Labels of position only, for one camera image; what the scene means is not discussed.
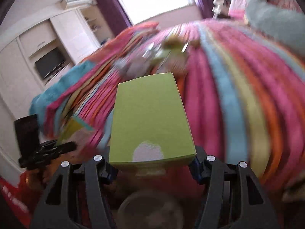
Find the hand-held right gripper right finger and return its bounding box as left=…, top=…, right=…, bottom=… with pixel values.
left=188, top=145, right=280, bottom=229

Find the pink patterned pillow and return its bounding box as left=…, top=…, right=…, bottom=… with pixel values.
left=228, top=0, right=253, bottom=20

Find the teal fluffy blanket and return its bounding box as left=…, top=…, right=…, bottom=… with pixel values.
left=29, top=61, right=96, bottom=126

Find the bright window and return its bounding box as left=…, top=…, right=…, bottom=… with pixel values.
left=113, top=0, right=194, bottom=25

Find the white vase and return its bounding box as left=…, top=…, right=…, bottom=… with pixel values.
left=213, top=0, right=225, bottom=15

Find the grey-blue plush toy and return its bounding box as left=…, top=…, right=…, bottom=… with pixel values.
left=244, top=0, right=305, bottom=59

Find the red plastic bag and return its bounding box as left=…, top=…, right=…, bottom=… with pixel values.
left=0, top=167, right=205, bottom=229

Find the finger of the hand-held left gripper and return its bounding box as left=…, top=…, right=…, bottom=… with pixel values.
left=55, top=141, right=78, bottom=157

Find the green cardboard box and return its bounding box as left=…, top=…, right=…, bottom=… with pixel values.
left=108, top=72, right=196, bottom=177

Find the clear plastic container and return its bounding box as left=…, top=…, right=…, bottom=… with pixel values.
left=117, top=191, right=189, bottom=229

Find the black television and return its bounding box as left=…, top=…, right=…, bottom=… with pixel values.
left=35, top=48, right=66, bottom=80

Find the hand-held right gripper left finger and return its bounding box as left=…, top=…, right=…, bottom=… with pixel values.
left=30, top=155, right=118, bottom=229

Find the heap of mixed packaging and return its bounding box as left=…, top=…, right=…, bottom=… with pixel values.
left=114, top=35, right=201, bottom=77

